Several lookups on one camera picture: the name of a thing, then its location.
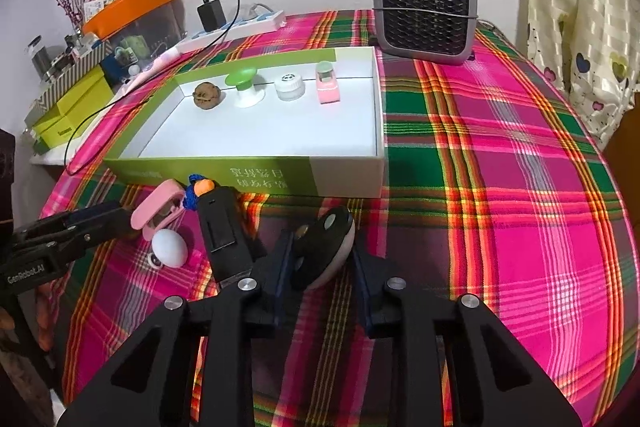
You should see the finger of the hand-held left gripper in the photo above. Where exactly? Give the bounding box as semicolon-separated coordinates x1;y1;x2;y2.
14;201;127;241
9;216;138;269

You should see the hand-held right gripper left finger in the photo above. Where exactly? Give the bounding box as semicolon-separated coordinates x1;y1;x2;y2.
57;229;296;427

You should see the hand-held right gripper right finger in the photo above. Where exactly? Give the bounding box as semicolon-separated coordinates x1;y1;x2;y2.
352;247;583;427

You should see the black round toy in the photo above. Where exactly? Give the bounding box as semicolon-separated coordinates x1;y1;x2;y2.
291;207;357;292

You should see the pink clip case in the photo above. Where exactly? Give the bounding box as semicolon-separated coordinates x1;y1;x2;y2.
131;179;187;242

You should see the green and white cardboard box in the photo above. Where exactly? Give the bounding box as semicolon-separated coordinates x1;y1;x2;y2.
102;47;387;198

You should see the white mushroom-shaped pin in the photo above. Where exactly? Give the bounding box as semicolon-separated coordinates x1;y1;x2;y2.
148;229;190;269

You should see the black flashlight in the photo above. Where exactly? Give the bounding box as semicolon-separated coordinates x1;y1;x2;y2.
197;187;261;290

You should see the blue and orange keychain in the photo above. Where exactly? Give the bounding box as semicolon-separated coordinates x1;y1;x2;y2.
184;174;217;212

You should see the light ridged walnut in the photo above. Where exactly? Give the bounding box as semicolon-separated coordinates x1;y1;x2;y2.
193;81;223;111

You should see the white round jar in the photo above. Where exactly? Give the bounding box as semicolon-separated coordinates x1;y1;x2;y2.
274;72;305;102

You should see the green mushroom-shaped holder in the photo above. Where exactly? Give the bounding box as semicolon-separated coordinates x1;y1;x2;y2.
223;68;261;108

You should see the yellow green box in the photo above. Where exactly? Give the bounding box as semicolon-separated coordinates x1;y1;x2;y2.
25;69;118;155

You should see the striped box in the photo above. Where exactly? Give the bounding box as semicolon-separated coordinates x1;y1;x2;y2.
37;42;108;108

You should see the plaid tablecloth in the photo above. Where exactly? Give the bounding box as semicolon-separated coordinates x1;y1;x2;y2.
40;9;638;427

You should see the glass jar black lid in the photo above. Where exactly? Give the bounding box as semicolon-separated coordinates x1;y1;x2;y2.
27;36;51;78

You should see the pink white tube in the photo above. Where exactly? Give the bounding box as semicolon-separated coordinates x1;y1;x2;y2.
125;46;182;85

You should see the clear bin orange lid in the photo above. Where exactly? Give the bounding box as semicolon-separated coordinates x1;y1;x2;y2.
82;0;182;58

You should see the black charger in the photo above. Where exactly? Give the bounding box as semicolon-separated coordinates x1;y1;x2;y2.
197;0;224;32

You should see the white power strip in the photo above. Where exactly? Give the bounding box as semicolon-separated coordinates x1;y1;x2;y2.
177;11;287;54

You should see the grey fan heater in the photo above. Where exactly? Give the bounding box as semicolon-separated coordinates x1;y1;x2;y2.
371;0;478;66

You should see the wooden cabinet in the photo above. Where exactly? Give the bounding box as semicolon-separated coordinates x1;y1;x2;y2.
602;97;640;228

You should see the cream heart-print curtain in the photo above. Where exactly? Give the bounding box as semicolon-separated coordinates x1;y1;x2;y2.
520;0;640;148

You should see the black charging cable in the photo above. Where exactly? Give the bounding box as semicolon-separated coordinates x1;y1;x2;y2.
64;0;241;175

